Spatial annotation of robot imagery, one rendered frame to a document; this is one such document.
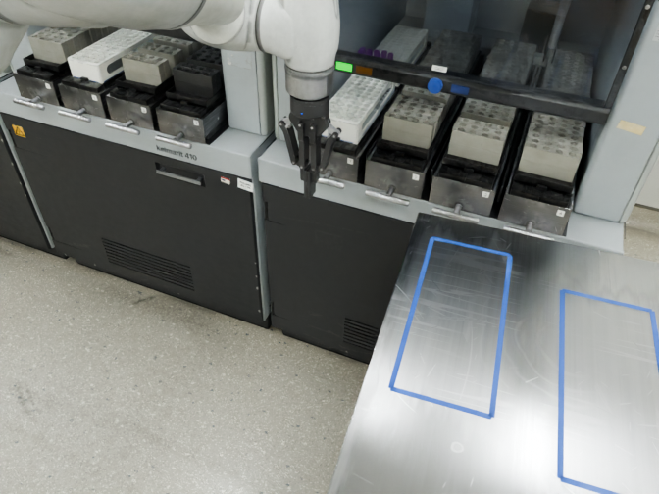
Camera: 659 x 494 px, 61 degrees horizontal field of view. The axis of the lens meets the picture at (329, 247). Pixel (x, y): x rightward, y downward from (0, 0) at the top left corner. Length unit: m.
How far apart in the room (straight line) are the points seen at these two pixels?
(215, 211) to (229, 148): 0.22
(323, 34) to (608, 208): 0.71
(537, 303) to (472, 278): 0.11
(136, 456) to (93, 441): 0.14
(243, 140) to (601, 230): 0.86
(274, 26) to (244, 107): 0.47
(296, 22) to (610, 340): 0.71
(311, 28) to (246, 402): 1.16
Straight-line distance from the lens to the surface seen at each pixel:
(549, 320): 0.96
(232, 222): 1.57
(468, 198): 1.24
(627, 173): 1.28
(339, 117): 1.30
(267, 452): 1.69
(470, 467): 0.78
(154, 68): 1.54
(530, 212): 1.24
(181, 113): 1.45
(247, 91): 1.42
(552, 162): 1.26
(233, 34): 1.01
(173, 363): 1.90
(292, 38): 1.00
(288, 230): 1.48
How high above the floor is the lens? 1.49
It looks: 42 degrees down
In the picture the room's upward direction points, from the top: 2 degrees clockwise
